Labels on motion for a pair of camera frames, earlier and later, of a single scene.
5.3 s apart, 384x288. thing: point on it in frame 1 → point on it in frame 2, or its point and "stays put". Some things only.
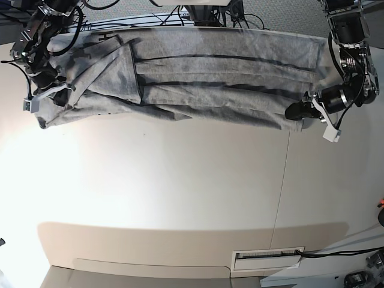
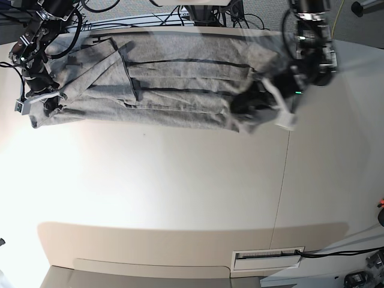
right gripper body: (310, 107) → (261, 95)
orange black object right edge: (381, 204) stays put
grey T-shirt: (240, 75) stays put
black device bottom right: (362, 279) stays put
